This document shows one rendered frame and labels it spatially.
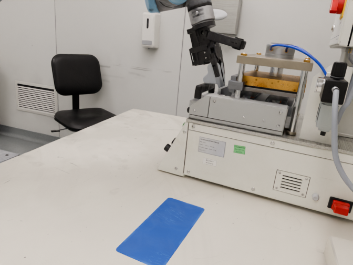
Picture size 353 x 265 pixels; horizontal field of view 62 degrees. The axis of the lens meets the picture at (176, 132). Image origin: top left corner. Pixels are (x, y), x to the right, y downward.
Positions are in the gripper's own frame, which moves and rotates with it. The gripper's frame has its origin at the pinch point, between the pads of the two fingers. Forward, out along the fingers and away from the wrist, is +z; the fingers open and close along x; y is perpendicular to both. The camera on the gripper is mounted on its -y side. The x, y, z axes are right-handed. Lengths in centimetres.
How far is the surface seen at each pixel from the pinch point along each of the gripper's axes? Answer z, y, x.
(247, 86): 0.6, -9.3, 10.0
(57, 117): 0, 157, -77
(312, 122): 11.7, -23.8, 15.3
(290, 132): 13.8, -18.5, 13.6
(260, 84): 0.8, -12.9, 10.3
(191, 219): 25.8, 3.4, 35.1
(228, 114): 6.3, -4.6, 16.3
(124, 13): -68, 103, -126
